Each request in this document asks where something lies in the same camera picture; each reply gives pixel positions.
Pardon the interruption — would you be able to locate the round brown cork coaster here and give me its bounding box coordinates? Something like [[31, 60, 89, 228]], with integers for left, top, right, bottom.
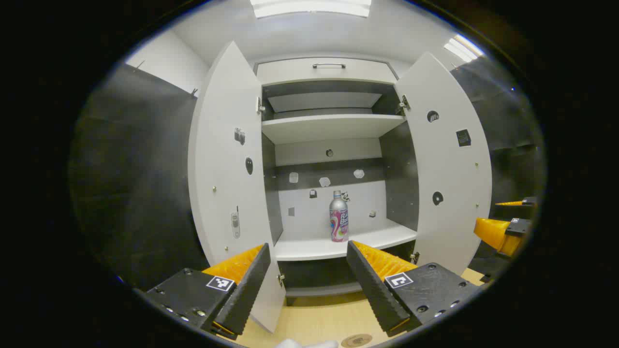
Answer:
[[341, 333, 373, 348]]

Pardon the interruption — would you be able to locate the silver bottle with pink label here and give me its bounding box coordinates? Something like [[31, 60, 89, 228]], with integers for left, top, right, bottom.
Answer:
[[329, 190, 349, 243]]

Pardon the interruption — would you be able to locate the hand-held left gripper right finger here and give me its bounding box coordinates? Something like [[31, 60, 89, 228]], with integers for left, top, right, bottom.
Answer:
[[346, 240, 480, 338]]

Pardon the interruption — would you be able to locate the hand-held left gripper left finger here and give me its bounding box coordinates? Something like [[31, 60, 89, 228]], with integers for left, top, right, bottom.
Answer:
[[144, 243, 271, 340]]

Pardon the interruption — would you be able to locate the white cabinet door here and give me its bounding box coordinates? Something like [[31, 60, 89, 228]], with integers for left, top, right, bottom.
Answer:
[[394, 52, 493, 276], [188, 41, 287, 334]]

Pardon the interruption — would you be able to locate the white and grey cabinet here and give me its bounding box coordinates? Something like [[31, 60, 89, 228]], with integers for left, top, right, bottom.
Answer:
[[254, 57, 420, 306]]

